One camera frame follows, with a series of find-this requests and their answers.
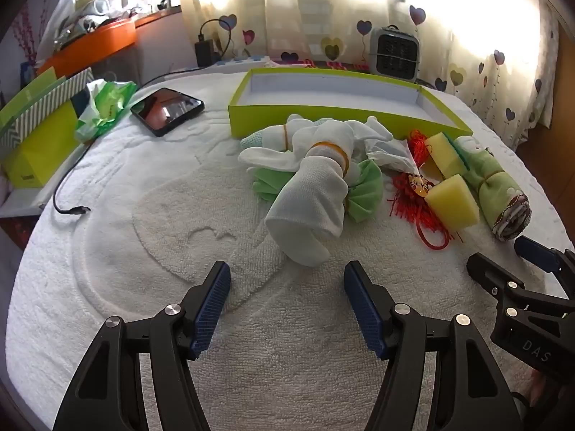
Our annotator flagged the white plastic bag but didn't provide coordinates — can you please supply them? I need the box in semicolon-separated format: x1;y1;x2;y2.
38;0;82;59

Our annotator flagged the white blue power strip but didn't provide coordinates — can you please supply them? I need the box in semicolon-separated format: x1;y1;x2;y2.
211;54;270;70

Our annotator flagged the black power adapter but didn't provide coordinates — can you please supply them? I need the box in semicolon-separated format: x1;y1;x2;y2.
194;18;236;69

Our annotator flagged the brown wooden wardrobe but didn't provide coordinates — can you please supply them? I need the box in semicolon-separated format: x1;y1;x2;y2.
546;22;575;162

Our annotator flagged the green microfibre cloth bundle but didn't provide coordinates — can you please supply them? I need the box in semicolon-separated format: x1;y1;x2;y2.
252;162;383;223

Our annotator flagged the green wet wipes packet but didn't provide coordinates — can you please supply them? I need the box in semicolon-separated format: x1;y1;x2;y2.
74;78;138;144

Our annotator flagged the shelf clutter pile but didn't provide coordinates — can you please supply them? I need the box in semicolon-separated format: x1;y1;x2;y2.
54;0;149;50

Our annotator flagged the heart print curtain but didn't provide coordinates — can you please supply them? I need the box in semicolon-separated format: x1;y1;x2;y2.
180;0;560;149

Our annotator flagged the grey fan heater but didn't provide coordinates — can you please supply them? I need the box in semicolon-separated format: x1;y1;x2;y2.
367;24;420;82

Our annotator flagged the white tissue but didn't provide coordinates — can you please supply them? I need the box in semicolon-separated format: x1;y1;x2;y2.
365;137;425;175

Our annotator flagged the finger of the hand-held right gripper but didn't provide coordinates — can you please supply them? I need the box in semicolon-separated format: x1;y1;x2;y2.
467;252;575;319
516;235;575;299

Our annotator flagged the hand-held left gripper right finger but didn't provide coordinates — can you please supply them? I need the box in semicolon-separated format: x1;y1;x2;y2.
344;260;524;431

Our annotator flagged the orange shelf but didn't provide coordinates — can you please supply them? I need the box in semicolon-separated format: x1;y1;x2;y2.
36;9;183;79

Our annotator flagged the colourful plaid blanket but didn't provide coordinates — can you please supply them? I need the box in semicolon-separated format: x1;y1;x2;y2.
270;56;373;75

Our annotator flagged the red tassel knot ornament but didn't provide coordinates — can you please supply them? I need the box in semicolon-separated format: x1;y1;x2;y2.
387;129;465;250

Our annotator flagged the yellow sponge with green scourer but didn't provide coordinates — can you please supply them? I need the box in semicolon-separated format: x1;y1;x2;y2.
422;132;470;178

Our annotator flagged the green cardboard box tray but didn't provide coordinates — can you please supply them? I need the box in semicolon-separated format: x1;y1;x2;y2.
228;68;473;141

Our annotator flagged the plain yellow sponge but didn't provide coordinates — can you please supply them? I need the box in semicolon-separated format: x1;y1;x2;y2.
424;174;480;230

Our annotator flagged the white towel blanket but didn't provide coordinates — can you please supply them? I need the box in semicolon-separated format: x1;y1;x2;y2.
5;69;571;431

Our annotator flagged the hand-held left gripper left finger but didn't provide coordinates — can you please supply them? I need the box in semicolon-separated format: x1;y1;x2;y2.
53;260;232;431

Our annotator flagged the green towel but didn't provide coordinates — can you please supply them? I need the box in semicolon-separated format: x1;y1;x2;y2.
454;137;532;240

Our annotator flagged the black smartphone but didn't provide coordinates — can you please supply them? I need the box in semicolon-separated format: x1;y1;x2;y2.
130;87;205;138

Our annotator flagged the black charging cable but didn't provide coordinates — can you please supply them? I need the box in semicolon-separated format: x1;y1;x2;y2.
53;67;197;216

